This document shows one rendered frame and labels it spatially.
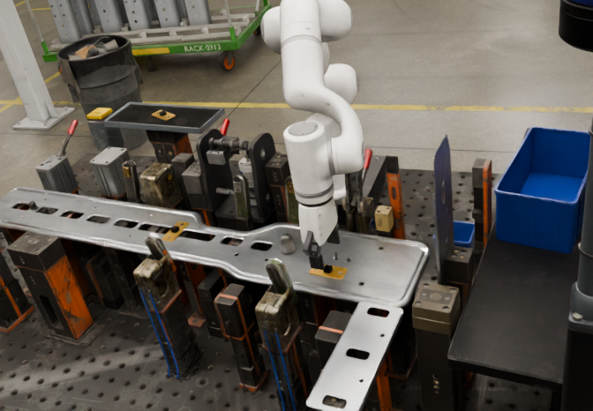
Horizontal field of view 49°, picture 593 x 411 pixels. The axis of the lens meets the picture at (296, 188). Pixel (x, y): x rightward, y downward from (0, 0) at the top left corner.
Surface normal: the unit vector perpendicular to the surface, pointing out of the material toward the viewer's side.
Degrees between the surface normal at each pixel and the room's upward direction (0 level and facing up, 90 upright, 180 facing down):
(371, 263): 0
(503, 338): 0
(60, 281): 90
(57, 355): 0
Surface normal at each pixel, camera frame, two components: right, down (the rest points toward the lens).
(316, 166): 0.05, 0.52
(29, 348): -0.16, -0.84
